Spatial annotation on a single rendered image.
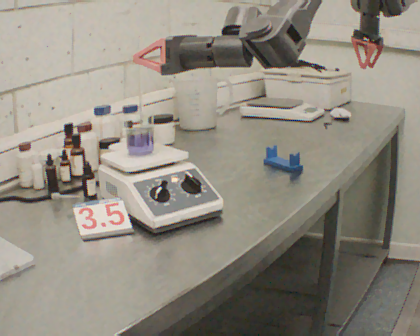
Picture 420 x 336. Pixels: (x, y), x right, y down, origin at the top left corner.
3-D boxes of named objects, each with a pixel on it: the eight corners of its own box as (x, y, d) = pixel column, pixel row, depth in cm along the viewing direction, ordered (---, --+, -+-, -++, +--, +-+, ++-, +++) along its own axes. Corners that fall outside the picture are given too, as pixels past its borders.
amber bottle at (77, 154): (78, 173, 108) (74, 132, 106) (90, 174, 107) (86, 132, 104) (69, 178, 105) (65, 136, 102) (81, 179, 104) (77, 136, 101)
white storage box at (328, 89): (355, 101, 201) (352, 70, 198) (331, 111, 172) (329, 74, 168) (296, 94, 218) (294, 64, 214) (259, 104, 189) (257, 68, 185)
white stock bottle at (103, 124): (119, 151, 126) (116, 102, 123) (117, 158, 119) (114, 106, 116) (93, 154, 126) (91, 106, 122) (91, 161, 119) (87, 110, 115)
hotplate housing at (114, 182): (225, 215, 80) (223, 165, 78) (153, 236, 73) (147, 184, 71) (154, 185, 97) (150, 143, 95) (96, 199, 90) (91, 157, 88)
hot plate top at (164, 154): (191, 158, 84) (191, 152, 83) (126, 173, 77) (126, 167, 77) (154, 146, 93) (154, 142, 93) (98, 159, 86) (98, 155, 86)
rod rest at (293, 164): (303, 169, 102) (303, 152, 101) (291, 172, 100) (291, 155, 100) (275, 160, 110) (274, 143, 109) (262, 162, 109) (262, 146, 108)
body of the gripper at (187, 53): (161, 37, 73) (205, 33, 70) (187, 35, 82) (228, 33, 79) (162, 75, 75) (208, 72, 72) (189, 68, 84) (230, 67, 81)
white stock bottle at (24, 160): (21, 182, 103) (16, 142, 101) (39, 180, 105) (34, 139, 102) (19, 189, 98) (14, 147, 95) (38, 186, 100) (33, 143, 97)
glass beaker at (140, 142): (128, 154, 87) (125, 109, 84) (158, 152, 87) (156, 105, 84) (123, 163, 81) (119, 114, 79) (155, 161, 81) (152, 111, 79)
